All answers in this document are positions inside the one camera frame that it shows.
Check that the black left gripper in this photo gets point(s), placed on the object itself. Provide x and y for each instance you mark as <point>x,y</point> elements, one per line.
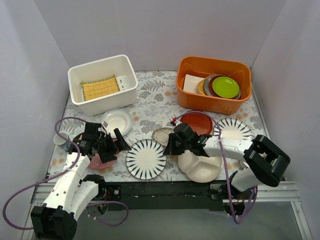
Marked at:
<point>110,146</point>

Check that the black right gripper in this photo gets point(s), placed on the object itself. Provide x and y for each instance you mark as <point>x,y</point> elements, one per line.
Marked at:
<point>176,143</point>

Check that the blue striped white plate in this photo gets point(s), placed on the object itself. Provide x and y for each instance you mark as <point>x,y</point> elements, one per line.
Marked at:
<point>146,160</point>

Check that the yellow woven bamboo mat plate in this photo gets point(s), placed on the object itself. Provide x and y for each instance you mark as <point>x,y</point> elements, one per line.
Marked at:
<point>99,88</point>

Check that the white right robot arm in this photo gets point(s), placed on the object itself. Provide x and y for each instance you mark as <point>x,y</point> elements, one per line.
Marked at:
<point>267,163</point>

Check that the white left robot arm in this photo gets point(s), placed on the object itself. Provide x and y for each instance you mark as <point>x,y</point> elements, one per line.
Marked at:
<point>56,218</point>

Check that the white plastic bin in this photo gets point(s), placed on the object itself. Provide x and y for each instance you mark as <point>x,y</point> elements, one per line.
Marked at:
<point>118,66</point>

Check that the white square plate in bin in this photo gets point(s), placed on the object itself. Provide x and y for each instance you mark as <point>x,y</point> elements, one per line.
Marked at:
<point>191,83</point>

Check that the yellow basket plate in bin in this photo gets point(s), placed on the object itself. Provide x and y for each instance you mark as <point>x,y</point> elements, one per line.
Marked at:
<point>200,87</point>

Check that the grey plate in bin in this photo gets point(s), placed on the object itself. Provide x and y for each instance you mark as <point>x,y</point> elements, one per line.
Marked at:
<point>206,85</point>

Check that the dark red plate in bin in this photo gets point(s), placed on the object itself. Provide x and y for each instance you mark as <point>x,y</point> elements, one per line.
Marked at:
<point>211,86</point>

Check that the orange plastic bin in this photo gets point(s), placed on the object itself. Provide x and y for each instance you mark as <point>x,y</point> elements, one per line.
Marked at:
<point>203,67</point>

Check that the pink polka dot plate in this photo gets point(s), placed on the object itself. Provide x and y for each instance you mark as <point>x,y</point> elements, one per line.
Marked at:
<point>95,163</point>

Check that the speckled oval ceramic plate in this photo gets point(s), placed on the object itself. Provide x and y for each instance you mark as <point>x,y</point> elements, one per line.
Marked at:
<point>161,135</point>

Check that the floral patterned table mat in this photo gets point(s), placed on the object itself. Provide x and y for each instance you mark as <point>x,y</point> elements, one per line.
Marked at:
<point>156,105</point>

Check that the beige divided plate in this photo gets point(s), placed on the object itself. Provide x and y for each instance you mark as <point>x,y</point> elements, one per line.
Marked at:
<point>199,169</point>

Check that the white deep bowl plate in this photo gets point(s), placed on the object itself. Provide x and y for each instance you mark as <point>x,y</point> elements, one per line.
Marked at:
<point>117,118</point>

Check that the red lacquer round plate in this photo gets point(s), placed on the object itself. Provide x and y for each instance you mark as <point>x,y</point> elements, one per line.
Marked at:
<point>199,123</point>

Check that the small white cup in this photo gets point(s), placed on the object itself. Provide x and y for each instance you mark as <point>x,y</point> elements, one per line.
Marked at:
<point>61,142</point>

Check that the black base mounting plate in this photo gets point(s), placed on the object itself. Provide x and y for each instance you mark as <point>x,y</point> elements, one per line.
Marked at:
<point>89,193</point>

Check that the lime green plate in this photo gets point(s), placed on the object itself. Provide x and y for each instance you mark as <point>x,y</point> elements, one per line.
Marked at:
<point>225,87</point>

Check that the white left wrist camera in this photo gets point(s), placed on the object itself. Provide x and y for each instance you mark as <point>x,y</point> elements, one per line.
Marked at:
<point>104,124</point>

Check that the aluminium frame rail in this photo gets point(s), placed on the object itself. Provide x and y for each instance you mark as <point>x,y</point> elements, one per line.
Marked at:
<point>282,192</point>

